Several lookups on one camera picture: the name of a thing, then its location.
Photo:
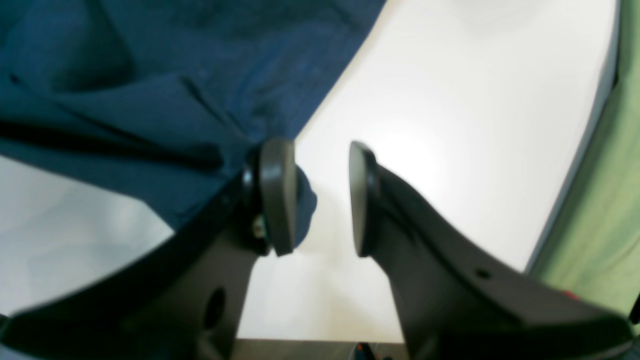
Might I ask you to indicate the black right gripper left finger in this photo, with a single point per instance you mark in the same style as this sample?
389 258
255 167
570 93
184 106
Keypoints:
183 300

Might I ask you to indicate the green cloth curtain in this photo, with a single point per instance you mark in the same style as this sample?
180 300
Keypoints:
592 247

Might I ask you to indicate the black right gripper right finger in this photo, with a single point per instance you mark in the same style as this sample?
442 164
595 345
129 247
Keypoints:
454 301

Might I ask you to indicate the dark blue t-shirt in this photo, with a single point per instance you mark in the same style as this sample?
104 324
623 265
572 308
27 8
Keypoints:
162 100

